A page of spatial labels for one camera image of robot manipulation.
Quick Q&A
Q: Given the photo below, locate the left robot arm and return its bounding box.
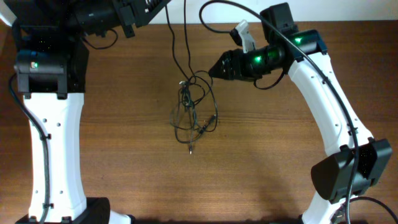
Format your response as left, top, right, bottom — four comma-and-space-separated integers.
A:
1, 0, 168, 223

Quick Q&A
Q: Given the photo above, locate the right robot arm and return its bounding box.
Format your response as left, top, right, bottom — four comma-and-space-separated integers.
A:
209, 3, 392, 223

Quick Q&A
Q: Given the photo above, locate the thin black USB cable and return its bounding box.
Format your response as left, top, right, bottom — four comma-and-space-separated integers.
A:
164, 0, 206, 103

